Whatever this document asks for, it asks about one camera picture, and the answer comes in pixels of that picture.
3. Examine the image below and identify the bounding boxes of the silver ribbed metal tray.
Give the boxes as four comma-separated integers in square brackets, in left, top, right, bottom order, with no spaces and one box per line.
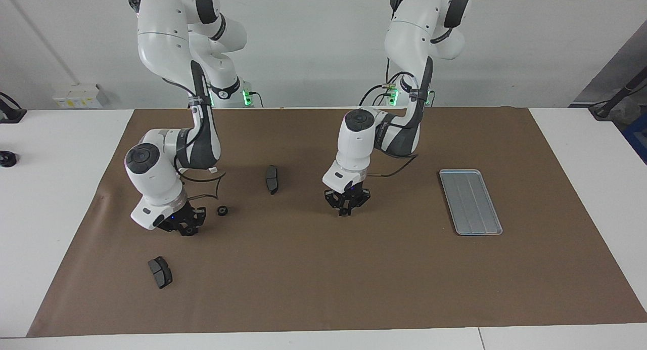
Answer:
[439,169,503,236]

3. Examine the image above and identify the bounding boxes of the black stand with pole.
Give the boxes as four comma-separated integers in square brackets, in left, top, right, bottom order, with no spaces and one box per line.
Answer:
[589,67,647,120]

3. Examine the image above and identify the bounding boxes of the black table clamp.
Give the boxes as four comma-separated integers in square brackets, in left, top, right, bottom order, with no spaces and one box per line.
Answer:
[0,92,27,124]

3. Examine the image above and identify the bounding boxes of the brown paper table mat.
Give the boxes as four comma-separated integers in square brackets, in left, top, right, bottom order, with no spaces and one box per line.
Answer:
[26,106,647,338]

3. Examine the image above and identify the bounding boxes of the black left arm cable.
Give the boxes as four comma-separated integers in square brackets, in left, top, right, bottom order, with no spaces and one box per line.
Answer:
[368,155,419,179]

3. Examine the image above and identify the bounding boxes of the blue box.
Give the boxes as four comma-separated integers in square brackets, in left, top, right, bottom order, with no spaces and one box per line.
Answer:
[623,112,647,163]

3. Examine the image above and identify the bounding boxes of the black left base cables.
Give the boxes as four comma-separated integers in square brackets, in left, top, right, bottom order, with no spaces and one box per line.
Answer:
[360,72,405,107]

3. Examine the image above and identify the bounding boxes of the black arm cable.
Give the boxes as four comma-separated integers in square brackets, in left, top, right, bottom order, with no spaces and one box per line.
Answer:
[368,155,419,179]
[174,102,226,200]

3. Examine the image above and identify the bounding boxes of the white wall socket box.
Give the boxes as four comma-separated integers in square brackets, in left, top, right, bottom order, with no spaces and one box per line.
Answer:
[53,83,104,109]

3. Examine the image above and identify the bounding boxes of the short dark grey brake pad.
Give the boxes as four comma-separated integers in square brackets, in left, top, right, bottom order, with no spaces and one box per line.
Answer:
[148,256,173,290]

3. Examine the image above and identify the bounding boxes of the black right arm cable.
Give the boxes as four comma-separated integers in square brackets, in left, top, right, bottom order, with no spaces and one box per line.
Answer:
[174,102,226,200]

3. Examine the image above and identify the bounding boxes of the long dark grey brake pad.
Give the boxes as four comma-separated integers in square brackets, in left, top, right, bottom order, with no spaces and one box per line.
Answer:
[265,164,280,195]

